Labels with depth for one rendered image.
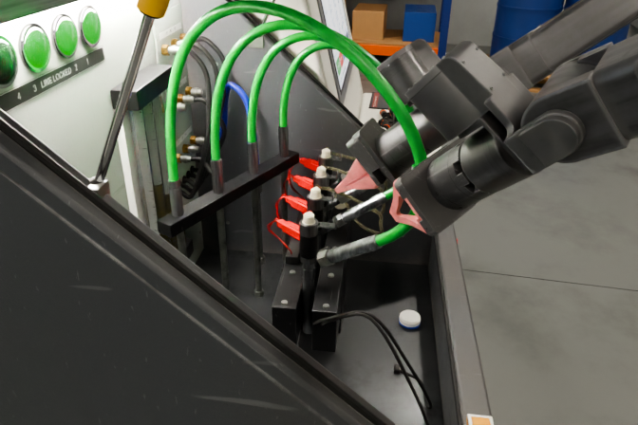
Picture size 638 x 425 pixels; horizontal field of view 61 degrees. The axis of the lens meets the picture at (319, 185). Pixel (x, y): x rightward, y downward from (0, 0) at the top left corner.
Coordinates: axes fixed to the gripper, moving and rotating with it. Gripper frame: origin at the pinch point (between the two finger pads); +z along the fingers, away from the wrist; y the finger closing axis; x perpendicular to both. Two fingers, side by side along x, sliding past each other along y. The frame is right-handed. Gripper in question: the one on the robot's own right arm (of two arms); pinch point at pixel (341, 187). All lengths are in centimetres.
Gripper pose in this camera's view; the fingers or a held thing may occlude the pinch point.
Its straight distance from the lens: 77.7
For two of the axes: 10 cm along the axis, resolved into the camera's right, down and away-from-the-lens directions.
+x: -3.7, 4.2, -8.3
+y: -6.3, -7.7, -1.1
